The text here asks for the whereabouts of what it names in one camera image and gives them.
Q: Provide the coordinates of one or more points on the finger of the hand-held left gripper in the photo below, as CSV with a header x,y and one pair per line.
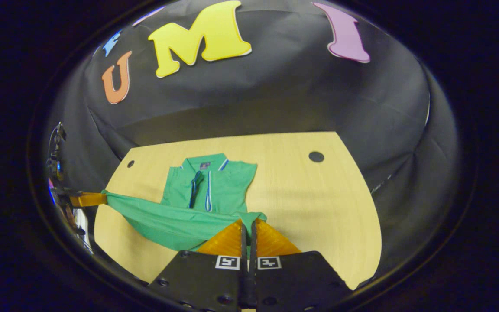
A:
x,y
87,199

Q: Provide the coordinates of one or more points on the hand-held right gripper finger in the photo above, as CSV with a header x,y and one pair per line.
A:
x,y
243,242
254,242

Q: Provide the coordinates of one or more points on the green T-shirt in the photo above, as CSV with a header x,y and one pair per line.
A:
x,y
215,182

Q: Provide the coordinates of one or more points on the black backdrop cloth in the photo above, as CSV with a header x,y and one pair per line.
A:
x,y
275,95

